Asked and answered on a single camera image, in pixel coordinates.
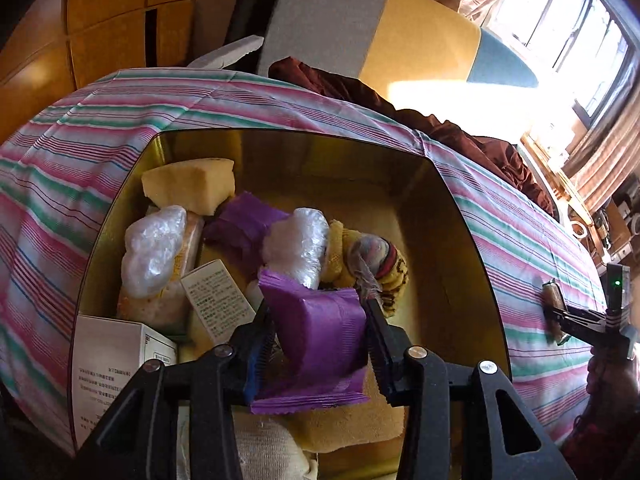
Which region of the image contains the white cardboard box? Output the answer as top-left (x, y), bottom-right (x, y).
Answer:
top-left (72, 314), bottom-right (178, 446)

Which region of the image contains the white towel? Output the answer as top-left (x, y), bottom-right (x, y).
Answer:
top-left (177, 404), bottom-right (319, 480)

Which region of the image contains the weidan cracker pack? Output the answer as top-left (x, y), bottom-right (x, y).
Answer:
top-left (116, 206), bottom-right (204, 336)

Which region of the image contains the purple snack packet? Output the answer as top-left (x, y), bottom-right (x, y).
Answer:
top-left (202, 192), bottom-right (290, 274)
top-left (250, 270), bottom-right (369, 415)

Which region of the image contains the small printed white box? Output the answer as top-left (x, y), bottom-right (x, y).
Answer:
top-left (180, 259), bottom-right (255, 346)

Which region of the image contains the yellow knitted sock bundle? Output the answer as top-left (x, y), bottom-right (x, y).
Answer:
top-left (320, 220), bottom-right (409, 318)

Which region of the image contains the white plastic bag bundle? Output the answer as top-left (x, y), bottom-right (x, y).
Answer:
top-left (120, 206), bottom-right (186, 299)
top-left (262, 208), bottom-right (329, 289)

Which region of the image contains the yellow sponge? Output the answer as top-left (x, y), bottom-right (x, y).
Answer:
top-left (141, 158), bottom-right (235, 217)
top-left (277, 364), bottom-right (405, 453)

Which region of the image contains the wooden side table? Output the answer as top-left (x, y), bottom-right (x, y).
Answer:
top-left (516, 133), bottom-right (611, 263)

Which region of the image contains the pink beige curtain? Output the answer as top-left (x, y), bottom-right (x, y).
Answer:
top-left (435, 0), bottom-right (639, 210)

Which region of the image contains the maroon brown blanket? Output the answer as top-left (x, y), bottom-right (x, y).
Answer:
top-left (268, 56), bottom-right (559, 219)

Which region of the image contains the gold metal tin box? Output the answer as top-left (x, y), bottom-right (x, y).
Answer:
top-left (78, 129), bottom-right (511, 479)

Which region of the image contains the striped pink green bedsheet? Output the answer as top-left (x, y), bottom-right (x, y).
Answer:
top-left (1, 68), bottom-right (605, 453)

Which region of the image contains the grey yellow blue headboard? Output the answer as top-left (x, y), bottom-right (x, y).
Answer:
top-left (257, 0), bottom-right (538, 96)

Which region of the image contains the wooden wardrobe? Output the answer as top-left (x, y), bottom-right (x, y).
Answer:
top-left (1, 0), bottom-right (195, 139)

